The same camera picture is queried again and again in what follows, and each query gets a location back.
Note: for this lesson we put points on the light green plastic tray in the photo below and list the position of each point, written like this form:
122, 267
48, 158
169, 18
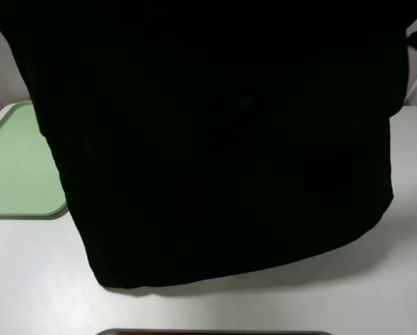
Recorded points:
30, 187

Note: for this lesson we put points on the black short sleeve t-shirt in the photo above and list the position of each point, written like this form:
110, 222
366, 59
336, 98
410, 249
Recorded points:
202, 139

